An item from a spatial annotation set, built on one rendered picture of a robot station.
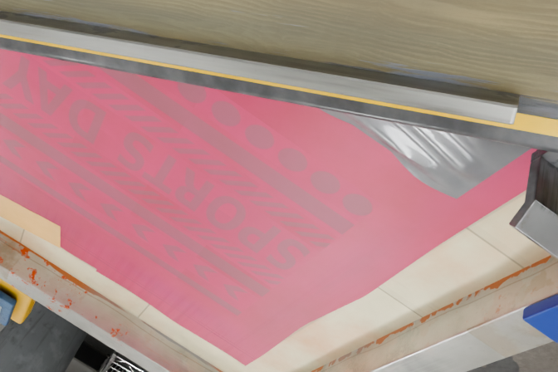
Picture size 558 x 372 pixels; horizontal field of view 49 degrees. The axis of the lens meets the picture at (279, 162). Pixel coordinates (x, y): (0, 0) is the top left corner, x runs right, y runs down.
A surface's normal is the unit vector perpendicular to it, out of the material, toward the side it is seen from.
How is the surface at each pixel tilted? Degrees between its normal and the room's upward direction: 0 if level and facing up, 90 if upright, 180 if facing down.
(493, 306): 90
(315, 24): 11
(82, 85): 0
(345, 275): 0
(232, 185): 0
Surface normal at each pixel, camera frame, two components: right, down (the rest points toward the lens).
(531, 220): 0.05, 0.12
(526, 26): -0.37, 0.51
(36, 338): 0.36, -0.59
